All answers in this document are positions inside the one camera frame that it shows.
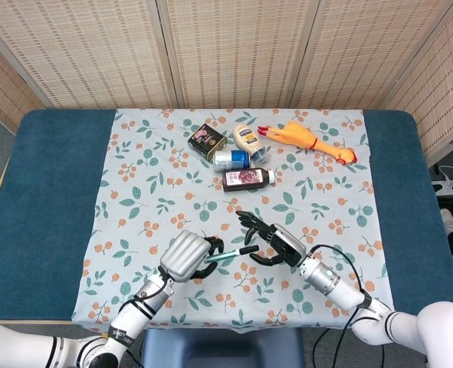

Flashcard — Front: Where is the yellow rubber chicken toy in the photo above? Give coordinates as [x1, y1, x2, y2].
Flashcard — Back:
[257, 120, 358, 166]

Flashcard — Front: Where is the brown sauce bottle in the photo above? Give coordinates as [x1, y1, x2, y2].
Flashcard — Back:
[222, 166, 276, 193]

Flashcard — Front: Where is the floral print tablecloth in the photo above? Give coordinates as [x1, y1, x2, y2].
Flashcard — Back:
[71, 108, 398, 334]

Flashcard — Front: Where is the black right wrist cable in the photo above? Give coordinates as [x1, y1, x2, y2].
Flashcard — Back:
[309, 244, 369, 368]

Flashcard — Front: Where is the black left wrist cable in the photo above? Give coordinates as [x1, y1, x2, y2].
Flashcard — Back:
[117, 268, 174, 319]

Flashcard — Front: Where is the green white marker pen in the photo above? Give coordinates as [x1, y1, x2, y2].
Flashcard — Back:
[205, 248, 242, 264]

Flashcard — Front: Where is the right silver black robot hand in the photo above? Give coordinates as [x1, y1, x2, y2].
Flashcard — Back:
[235, 209, 308, 268]

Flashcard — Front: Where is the white metal stand base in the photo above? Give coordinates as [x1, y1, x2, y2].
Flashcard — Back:
[432, 164, 453, 197]

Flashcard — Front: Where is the woven bamboo screen panel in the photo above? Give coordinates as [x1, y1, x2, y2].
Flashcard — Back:
[291, 0, 453, 110]
[156, 0, 321, 110]
[0, 30, 45, 133]
[0, 0, 177, 110]
[381, 0, 453, 168]

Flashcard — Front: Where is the dark blue table cover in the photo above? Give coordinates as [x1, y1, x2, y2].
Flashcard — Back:
[0, 109, 453, 321]

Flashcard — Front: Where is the black luncheon meat tin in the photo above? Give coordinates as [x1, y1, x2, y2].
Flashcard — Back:
[187, 123, 228, 162]

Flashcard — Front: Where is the cream mayonnaise squeeze bottle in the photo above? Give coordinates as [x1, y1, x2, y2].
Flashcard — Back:
[232, 123, 270, 165]

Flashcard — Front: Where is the black floor cable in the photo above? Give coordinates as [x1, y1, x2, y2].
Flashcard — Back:
[312, 327, 385, 368]

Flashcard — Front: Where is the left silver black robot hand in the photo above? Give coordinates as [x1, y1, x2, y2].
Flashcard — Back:
[159, 229, 226, 284]

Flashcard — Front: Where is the blue silver drink can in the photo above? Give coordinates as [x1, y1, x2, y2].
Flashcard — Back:
[212, 148, 251, 173]

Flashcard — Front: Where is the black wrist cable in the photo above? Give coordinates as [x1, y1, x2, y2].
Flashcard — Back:
[309, 244, 369, 368]
[117, 268, 174, 319]

